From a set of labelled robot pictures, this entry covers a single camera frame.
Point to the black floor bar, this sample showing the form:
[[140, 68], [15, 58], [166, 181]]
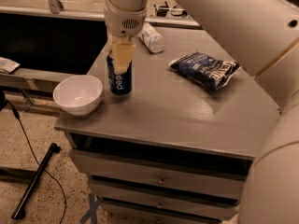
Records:
[[19, 212]]

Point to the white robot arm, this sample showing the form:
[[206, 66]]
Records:
[[263, 36]]

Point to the blue pepsi can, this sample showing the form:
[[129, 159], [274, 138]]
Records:
[[119, 84]]

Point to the black device in background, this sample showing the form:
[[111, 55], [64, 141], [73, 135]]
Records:
[[162, 10]]

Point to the white bowl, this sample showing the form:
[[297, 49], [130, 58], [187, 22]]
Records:
[[78, 95]]

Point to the metal railing frame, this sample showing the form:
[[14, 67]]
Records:
[[94, 10]]

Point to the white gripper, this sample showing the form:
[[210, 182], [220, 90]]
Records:
[[122, 21]]

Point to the white packet on ledge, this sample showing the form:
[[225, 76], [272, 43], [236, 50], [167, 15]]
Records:
[[7, 66]]

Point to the grey drawer cabinet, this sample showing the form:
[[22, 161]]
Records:
[[172, 151]]

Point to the clear plastic water bottle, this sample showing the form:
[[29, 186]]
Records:
[[151, 38]]

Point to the blue chip bag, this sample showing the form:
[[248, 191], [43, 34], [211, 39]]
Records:
[[205, 70]]

